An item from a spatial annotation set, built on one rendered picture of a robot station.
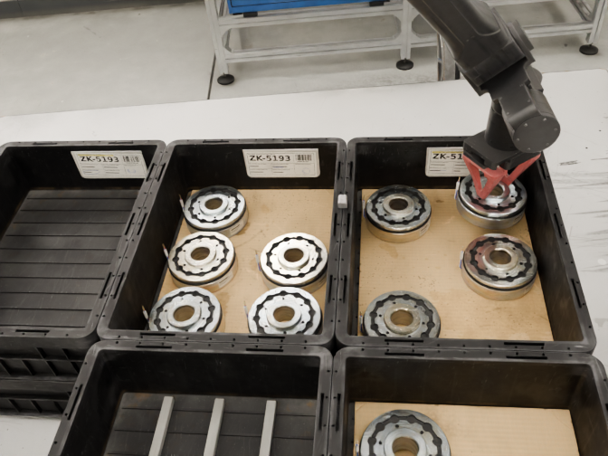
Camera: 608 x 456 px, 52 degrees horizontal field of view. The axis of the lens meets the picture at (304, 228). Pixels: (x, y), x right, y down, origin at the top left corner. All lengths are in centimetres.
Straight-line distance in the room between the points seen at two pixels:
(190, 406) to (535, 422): 43
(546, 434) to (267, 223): 52
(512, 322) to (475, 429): 17
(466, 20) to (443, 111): 76
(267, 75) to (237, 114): 148
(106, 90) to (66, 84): 23
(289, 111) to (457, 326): 78
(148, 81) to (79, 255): 210
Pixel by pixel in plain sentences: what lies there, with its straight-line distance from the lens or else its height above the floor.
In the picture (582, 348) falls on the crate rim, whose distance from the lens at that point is 78.
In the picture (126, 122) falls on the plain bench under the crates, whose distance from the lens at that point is 157.
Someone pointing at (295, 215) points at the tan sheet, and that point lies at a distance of 103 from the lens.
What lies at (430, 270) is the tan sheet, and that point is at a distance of 95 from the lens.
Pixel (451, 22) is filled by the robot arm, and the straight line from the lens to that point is 73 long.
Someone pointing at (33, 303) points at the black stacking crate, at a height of 83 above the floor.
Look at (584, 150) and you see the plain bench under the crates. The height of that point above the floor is 70.
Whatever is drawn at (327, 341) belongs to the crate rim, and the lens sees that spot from 75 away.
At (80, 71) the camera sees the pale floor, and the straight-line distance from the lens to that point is 335.
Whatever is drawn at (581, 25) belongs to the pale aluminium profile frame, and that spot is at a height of 14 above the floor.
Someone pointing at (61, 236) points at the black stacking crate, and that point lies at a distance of 112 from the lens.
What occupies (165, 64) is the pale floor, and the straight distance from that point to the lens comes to 322.
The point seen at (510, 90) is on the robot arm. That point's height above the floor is 110.
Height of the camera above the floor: 155
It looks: 45 degrees down
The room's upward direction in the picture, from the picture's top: 7 degrees counter-clockwise
